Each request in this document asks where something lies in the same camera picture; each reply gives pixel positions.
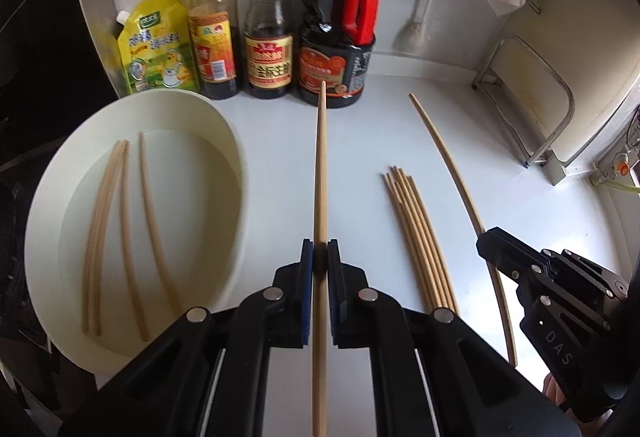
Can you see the person's right hand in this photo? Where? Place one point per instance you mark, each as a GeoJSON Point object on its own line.
{"type": "Point", "coordinates": [552, 389]}

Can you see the small vinegar bottle yellow cap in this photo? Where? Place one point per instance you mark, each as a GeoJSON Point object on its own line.
{"type": "Point", "coordinates": [215, 57]}

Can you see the white oval plate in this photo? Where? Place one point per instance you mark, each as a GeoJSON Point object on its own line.
{"type": "Point", "coordinates": [200, 157]}

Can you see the metal cutting board rack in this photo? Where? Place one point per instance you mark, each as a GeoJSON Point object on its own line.
{"type": "Point", "coordinates": [532, 162]}

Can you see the single wooden chopstick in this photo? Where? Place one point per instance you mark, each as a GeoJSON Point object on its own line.
{"type": "Point", "coordinates": [91, 247]}
{"type": "Point", "coordinates": [125, 242]}
{"type": "Point", "coordinates": [321, 167]}
{"type": "Point", "coordinates": [100, 247]}
{"type": "Point", "coordinates": [462, 189]}

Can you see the black stove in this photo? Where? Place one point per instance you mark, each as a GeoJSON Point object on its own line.
{"type": "Point", "coordinates": [40, 67]}

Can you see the pile of wooden chopsticks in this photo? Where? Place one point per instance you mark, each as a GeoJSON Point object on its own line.
{"type": "Point", "coordinates": [420, 237]}

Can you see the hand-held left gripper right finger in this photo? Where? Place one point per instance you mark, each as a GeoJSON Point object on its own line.
{"type": "Point", "coordinates": [336, 292]}

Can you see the yellow seasoning pouch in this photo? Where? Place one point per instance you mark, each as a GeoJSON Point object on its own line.
{"type": "Point", "coordinates": [155, 57]}

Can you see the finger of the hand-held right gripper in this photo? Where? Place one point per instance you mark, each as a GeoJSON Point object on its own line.
{"type": "Point", "coordinates": [505, 252]}
{"type": "Point", "coordinates": [585, 274]}

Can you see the wall socket with orange button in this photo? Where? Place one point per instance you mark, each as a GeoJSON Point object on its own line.
{"type": "Point", "coordinates": [622, 167]}

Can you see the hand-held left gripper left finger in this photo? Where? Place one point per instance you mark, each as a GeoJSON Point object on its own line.
{"type": "Point", "coordinates": [305, 292]}

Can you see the tall soy sauce bottle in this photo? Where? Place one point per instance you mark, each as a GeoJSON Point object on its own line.
{"type": "Point", "coordinates": [270, 62]}

